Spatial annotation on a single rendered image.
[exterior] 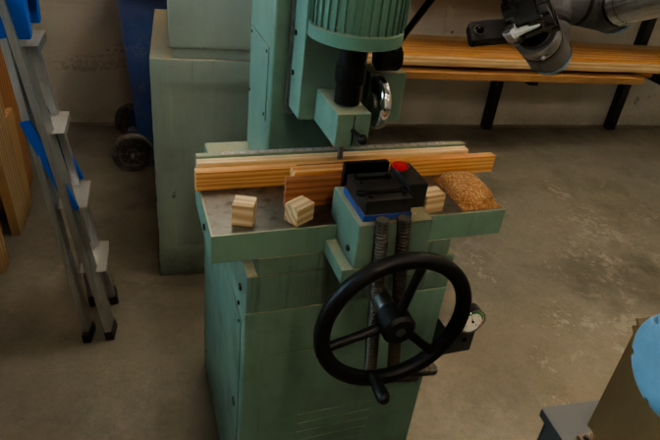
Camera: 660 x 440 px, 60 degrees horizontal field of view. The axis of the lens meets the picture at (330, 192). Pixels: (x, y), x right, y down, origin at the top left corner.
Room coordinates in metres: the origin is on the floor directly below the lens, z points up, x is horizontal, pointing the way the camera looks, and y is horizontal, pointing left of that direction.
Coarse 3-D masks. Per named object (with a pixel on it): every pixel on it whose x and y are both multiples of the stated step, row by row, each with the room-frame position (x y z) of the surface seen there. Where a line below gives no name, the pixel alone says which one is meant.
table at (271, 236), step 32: (224, 192) 0.96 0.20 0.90; (256, 192) 0.97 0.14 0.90; (224, 224) 0.85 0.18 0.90; (256, 224) 0.86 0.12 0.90; (288, 224) 0.87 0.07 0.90; (320, 224) 0.89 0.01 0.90; (448, 224) 0.98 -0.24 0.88; (480, 224) 1.01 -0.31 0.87; (224, 256) 0.82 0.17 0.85; (256, 256) 0.84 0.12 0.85
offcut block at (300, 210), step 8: (296, 200) 0.90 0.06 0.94; (304, 200) 0.90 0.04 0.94; (288, 208) 0.88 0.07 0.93; (296, 208) 0.87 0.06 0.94; (304, 208) 0.88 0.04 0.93; (312, 208) 0.90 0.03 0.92; (288, 216) 0.88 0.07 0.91; (296, 216) 0.87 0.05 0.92; (304, 216) 0.88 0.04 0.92; (312, 216) 0.90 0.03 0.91; (296, 224) 0.87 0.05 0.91
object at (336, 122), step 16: (320, 96) 1.10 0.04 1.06; (320, 112) 1.10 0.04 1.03; (336, 112) 1.02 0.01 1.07; (352, 112) 1.03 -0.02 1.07; (368, 112) 1.04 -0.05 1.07; (320, 128) 1.09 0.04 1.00; (336, 128) 1.01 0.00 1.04; (352, 128) 1.02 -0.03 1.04; (368, 128) 1.03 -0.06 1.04; (336, 144) 1.01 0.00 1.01; (352, 144) 1.02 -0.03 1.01
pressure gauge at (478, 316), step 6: (474, 306) 0.96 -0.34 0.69; (474, 312) 0.95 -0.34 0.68; (480, 312) 0.96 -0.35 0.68; (468, 318) 0.95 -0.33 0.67; (474, 318) 0.95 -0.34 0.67; (480, 318) 0.96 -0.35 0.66; (468, 324) 0.95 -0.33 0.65; (474, 324) 0.95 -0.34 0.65; (480, 324) 0.96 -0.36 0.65; (468, 330) 0.95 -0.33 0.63; (474, 330) 0.95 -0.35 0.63
